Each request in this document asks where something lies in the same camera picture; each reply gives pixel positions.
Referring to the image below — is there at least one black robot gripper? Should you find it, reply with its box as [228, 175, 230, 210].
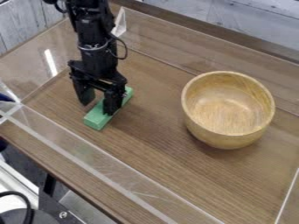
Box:
[68, 40, 126, 116]

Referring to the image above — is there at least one green rectangular block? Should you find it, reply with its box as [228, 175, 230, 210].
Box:
[82, 86, 133, 130]

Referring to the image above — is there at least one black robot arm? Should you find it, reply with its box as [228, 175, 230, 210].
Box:
[42, 0, 126, 116]

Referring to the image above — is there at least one light wooden bowl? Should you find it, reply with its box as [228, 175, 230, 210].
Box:
[181, 71, 276, 150]

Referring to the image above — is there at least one black table leg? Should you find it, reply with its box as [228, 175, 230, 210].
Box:
[42, 174, 56, 196]

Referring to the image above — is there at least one clear acrylic corner bracket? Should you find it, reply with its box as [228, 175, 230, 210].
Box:
[112, 7, 126, 37]

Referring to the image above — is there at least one clear acrylic barrier wall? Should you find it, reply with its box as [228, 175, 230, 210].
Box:
[0, 82, 224, 224]

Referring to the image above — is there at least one metal base plate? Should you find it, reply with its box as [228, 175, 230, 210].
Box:
[52, 191, 117, 224]

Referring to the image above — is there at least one black cable loop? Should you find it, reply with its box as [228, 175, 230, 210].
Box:
[0, 191, 33, 224]

